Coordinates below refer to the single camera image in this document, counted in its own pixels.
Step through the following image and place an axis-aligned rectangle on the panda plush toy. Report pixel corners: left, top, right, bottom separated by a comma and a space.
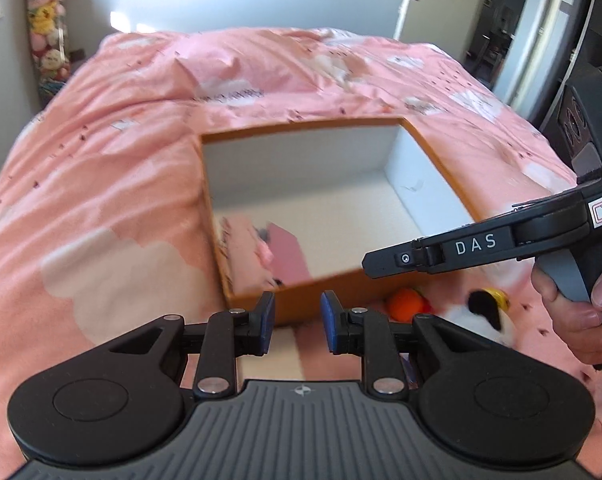
440, 289, 516, 348

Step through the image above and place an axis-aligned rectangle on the orange crochet fruit toy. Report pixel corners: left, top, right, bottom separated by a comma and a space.
384, 288, 434, 323

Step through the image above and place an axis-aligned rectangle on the white bedroom door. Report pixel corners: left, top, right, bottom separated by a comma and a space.
393, 0, 484, 61

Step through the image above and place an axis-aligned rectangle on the right hand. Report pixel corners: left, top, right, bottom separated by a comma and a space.
531, 264, 602, 365

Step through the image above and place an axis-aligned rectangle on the black wardrobe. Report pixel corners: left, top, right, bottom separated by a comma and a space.
523, 0, 602, 133

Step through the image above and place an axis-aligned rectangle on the pink patterned duvet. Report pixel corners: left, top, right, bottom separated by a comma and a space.
0, 28, 602, 479

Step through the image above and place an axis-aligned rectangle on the pink folded cloth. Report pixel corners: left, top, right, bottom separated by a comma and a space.
220, 214, 276, 295

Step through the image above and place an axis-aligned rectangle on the orange cardboard box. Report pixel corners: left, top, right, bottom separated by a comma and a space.
202, 117, 480, 325

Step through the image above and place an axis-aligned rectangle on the plush toy hanging column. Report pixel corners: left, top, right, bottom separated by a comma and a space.
25, 0, 71, 94

